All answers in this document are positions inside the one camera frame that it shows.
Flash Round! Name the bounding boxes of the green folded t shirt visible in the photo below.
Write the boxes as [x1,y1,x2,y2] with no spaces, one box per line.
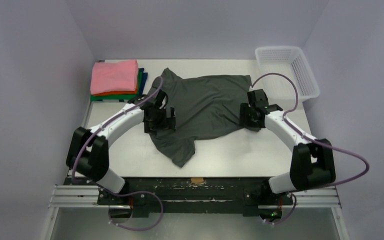
[89,77,139,102]

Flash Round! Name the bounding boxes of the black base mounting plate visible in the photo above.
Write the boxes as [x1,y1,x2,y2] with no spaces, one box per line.
[63,177,293,220]

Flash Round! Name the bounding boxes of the dark grey t shirt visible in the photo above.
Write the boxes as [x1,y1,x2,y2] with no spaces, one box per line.
[150,68,252,168]

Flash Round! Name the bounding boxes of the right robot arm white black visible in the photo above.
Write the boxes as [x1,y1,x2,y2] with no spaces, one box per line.
[239,89,336,204]

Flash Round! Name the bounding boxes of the blue folded t shirt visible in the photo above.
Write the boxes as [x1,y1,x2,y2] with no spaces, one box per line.
[138,68,148,95]

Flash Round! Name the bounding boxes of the brown tape piece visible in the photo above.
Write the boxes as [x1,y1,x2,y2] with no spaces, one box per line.
[190,177,205,185]

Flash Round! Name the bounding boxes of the pink folded t shirt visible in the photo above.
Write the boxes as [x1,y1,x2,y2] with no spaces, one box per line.
[90,59,139,95]

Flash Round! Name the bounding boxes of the white plastic basket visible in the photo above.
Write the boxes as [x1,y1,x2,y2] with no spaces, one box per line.
[254,46,320,102]

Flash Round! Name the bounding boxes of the aluminium rail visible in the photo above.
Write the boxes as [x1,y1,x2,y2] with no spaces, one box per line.
[48,185,342,209]

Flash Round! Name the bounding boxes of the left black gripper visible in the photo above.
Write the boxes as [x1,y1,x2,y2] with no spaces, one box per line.
[144,106,176,135]

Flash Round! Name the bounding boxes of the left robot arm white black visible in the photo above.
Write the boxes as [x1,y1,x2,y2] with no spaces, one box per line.
[66,90,176,205]

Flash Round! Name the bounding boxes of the orange folded t shirt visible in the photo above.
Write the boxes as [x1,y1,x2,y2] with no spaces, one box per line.
[92,88,139,97]

